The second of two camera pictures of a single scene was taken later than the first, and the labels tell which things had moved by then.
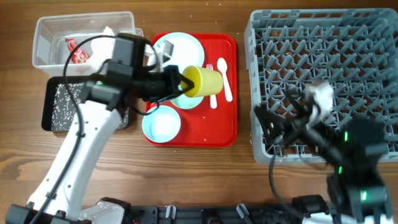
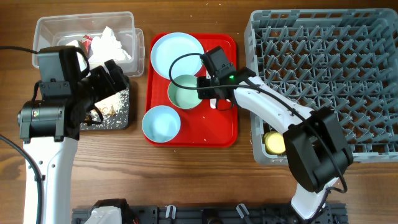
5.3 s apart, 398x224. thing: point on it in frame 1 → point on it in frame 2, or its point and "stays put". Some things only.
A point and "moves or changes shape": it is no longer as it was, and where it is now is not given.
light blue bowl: [163, 125] stays put
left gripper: [175, 91] → [108, 87]
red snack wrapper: [79, 56] → [87, 42]
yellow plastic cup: [206, 81] moves or changes shape
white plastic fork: [212, 99] stays put
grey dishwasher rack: [354, 50] stays put
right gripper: [285, 126] → [204, 95]
